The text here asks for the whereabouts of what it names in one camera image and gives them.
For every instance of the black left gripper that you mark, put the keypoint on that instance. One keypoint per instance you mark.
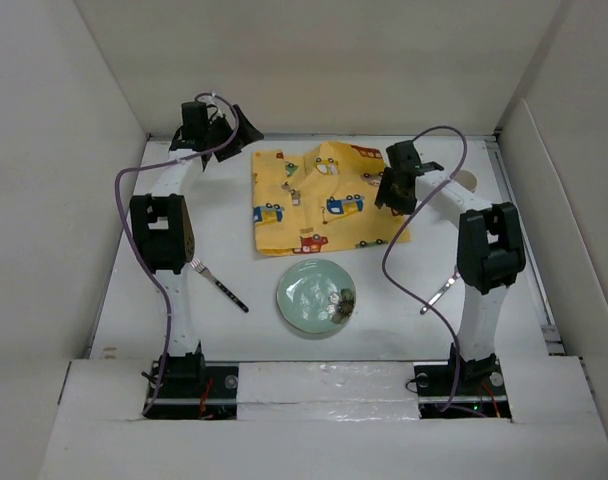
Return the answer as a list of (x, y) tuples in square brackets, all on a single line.
[(245, 134)]

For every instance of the light green floral plate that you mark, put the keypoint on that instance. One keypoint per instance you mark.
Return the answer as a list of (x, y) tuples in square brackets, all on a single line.
[(316, 297)]

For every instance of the white lavender cup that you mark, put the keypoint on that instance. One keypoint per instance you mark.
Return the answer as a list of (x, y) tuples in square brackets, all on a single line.
[(467, 179)]

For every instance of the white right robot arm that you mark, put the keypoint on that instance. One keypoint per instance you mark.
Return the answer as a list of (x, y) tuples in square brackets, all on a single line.
[(490, 248)]

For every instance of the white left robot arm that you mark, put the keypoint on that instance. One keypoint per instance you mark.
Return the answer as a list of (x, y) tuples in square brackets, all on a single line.
[(160, 221)]

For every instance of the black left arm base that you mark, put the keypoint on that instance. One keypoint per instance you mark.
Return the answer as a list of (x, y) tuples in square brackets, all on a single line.
[(190, 388)]

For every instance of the yellow cartoon print cloth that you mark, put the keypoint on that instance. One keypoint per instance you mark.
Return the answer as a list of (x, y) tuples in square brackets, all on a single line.
[(320, 201)]

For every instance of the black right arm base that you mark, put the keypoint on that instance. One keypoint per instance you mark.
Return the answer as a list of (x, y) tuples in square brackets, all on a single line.
[(478, 390)]

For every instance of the aluminium table edge rail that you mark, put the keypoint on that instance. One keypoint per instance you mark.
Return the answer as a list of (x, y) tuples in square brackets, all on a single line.
[(548, 327)]

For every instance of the silver spoon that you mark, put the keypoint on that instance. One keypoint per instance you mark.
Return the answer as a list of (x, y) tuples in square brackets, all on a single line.
[(450, 282)]

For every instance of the black handled fork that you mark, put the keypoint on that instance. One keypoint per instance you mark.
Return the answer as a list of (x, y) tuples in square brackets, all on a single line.
[(204, 271)]

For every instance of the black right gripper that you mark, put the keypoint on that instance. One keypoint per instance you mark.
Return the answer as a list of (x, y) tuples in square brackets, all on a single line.
[(383, 196)]

